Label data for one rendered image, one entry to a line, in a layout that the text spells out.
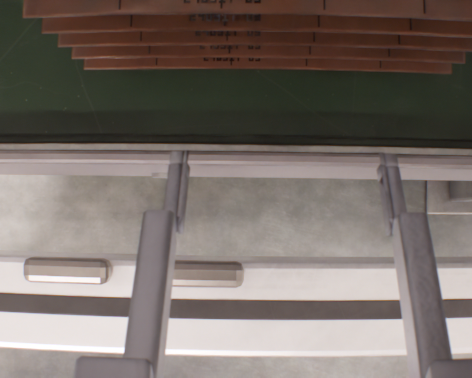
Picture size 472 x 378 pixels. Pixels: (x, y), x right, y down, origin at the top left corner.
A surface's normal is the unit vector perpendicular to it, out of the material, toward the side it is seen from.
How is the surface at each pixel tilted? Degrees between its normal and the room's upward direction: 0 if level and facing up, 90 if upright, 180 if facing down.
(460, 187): 90
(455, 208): 0
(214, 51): 2
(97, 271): 0
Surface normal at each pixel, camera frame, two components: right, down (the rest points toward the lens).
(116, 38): -0.03, -0.04
